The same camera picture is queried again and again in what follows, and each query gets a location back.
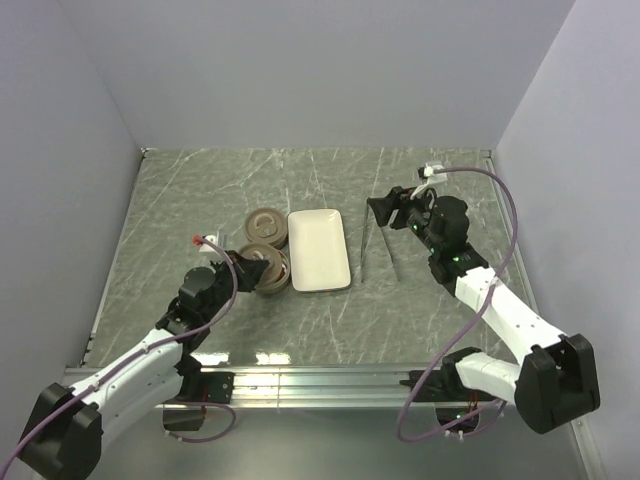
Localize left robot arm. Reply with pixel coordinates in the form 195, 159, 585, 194
15, 251, 269, 479

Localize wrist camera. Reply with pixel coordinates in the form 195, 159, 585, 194
192, 231, 228, 262
411, 162, 447, 199

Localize metal tongs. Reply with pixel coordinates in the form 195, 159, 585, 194
359, 199, 401, 284

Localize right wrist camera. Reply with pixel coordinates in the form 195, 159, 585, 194
411, 162, 447, 199

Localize white rectangular plate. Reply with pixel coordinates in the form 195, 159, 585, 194
287, 208, 351, 293

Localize brown tin lid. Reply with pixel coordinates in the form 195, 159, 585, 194
244, 207, 288, 238
238, 242, 287, 291

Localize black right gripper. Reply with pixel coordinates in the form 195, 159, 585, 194
368, 184, 442, 255

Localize metal lunch tin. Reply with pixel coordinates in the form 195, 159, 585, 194
253, 250, 290, 295
245, 229, 287, 249

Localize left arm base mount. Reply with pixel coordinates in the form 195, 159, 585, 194
162, 371, 237, 444

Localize far metal lunch tin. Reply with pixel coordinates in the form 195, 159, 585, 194
245, 229, 287, 249

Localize aluminium frame rail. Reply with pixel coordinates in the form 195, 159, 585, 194
64, 363, 584, 410

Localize near metal lunch tin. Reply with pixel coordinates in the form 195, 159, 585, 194
253, 250, 290, 295

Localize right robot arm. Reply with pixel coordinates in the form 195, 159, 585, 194
367, 187, 601, 434

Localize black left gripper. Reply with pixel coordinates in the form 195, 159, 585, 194
202, 250, 269, 322

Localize side aluminium rail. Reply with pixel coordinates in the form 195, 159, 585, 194
480, 148, 557, 366

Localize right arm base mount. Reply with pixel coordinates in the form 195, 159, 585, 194
412, 369, 506, 440

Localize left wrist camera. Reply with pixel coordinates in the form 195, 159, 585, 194
192, 231, 228, 262

